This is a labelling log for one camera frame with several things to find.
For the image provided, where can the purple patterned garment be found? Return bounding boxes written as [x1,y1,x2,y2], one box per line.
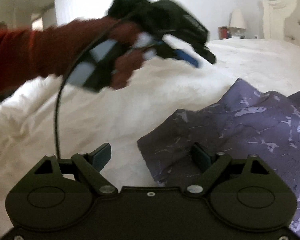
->
[138,79,300,237]

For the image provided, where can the red sleeved left forearm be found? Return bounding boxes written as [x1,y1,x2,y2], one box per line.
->
[0,17,116,93]

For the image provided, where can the white fluffy bed cover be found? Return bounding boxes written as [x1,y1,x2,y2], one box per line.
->
[0,40,300,236]

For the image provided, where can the white table lamp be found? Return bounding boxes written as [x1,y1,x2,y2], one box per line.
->
[229,9,247,37]

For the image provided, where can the left hand red glove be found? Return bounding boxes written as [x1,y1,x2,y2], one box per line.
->
[101,16,145,90]

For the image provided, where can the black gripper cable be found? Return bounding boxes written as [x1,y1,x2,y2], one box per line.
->
[53,17,126,159]

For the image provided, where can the red bottle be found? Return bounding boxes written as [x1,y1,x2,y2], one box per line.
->
[220,27,228,39]

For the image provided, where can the cream tufted headboard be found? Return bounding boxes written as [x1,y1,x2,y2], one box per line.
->
[262,0,300,46]

